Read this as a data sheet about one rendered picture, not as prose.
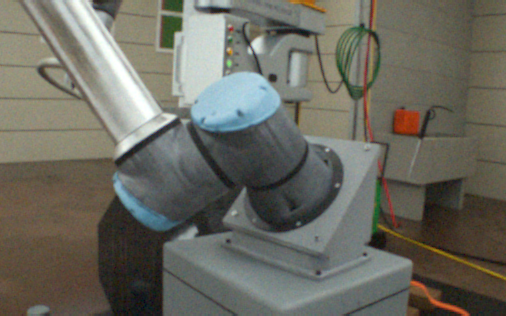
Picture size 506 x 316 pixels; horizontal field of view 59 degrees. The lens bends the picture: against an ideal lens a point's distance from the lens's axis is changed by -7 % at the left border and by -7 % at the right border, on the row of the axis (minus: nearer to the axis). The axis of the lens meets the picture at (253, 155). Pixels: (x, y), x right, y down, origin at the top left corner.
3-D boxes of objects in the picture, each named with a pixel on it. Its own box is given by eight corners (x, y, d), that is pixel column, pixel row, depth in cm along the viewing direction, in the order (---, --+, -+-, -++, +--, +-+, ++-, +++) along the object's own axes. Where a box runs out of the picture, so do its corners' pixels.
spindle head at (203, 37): (230, 111, 251) (235, 26, 245) (265, 113, 238) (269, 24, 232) (182, 111, 221) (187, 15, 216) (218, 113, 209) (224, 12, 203)
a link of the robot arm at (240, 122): (318, 154, 87) (275, 85, 77) (241, 206, 88) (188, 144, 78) (289, 115, 100) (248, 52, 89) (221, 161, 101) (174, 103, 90)
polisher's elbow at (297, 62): (267, 85, 271) (269, 51, 268) (282, 86, 288) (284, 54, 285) (297, 86, 262) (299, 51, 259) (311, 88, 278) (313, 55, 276)
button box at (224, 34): (228, 84, 213) (231, 21, 210) (233, 84, 212) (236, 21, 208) (217, 83, 207) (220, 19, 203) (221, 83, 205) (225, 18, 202)
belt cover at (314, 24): (289, 41, 292) (290, 15, 290) (325, 41, 278) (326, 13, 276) (180, 17, 214) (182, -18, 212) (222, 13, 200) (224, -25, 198)
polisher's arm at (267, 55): (282, 117, 291) (286, 37, 285) (315, 120, 278) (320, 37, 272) (201, 118, 231) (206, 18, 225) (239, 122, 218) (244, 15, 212)
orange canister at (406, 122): (387, 135, 518) (390, 105, 514) (411, 134, 550) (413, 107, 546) (404, 137, 501) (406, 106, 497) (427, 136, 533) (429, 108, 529)
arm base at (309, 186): (351, 160, 96) (333, 127, 90) (301, 235, 90) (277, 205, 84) (285, 144, 110) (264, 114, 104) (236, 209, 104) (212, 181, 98)
